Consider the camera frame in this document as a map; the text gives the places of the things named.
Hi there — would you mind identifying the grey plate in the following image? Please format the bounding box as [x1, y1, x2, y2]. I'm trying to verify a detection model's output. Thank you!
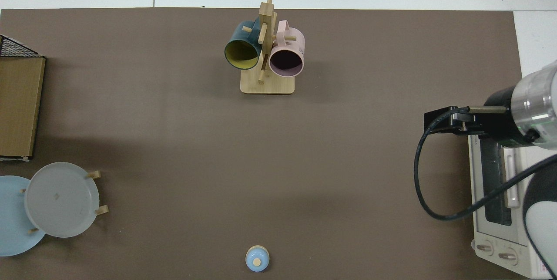
[24, 162, 100, 239]

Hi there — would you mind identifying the brown table cloth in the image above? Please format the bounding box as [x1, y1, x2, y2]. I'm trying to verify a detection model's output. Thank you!
[0, 8, 526, 280]

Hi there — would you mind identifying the pink mug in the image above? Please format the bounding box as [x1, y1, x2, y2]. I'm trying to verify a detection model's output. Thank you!
[268, 20, 305, 78]

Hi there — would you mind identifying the wire basket with wooden floor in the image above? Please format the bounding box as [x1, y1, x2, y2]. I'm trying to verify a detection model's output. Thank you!
[0, 34, 46, 162]

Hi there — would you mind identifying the wooden cup stand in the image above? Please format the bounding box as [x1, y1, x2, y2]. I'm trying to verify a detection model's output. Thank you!
[240, 0, 295, 95]

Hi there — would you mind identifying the teal mug yellow inside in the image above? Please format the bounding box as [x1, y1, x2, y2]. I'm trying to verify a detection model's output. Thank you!
[224, 20, 263, 71]

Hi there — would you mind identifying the pale toaster oven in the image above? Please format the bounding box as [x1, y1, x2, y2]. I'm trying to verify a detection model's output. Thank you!
[468, 134, 557, 280]

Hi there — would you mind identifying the wooden plate rack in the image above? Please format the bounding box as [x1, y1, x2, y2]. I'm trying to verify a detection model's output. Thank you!
[20, 170, 109, 233]

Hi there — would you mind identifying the light blue plate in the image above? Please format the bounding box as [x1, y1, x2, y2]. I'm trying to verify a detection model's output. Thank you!
[0, 175, 46, 257]

